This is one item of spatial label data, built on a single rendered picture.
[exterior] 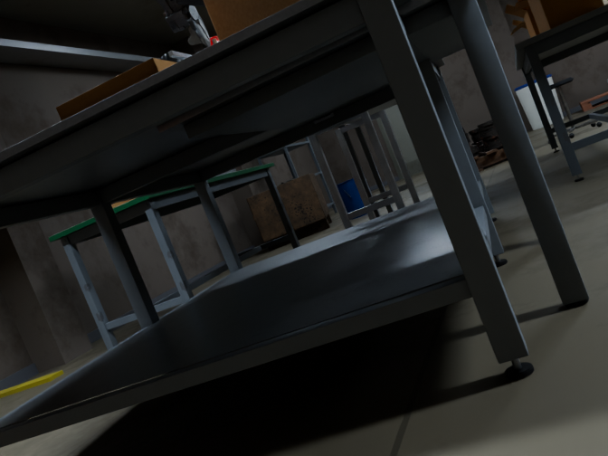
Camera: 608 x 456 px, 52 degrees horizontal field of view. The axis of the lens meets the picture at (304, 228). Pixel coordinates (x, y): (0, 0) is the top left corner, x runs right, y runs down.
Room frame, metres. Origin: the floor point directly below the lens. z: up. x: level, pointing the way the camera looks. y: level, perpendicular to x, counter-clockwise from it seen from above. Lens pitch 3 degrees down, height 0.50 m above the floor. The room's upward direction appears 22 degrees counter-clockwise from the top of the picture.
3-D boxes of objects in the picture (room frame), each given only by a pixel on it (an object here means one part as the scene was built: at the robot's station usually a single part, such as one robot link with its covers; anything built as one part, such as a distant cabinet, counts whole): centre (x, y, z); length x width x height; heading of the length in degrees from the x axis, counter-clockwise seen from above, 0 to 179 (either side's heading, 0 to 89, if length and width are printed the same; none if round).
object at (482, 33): (2.00, -0.33, 0.40); 0.86 x 0.83 x 0.79; 159
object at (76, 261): (4.47, 0.72, 0.40); 1.90 x 0.75 x 0.80; 159
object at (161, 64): (1.51, 0.24, 0.85); 0.30 x 0.26 x 0.04; 163
